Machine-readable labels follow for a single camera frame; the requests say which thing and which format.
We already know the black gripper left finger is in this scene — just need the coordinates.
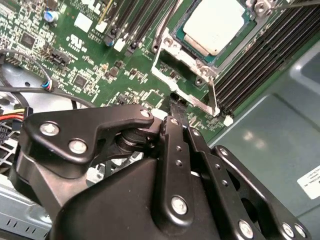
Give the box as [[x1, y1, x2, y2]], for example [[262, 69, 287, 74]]
[[21, 92, 196, 229]]

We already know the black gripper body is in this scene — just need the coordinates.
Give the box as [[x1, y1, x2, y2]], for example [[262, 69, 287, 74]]
[[11, 151, 236, 240]]

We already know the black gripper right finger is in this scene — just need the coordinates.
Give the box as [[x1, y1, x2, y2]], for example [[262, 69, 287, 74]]
[[178, 93, 313, 240]]

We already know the metal socket cover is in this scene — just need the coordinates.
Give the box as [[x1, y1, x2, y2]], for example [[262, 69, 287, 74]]
[[151, 28, 222, 118]]

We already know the silver CPU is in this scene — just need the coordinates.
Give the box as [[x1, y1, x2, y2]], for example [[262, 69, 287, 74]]
[[174, 0, 258, 66]]

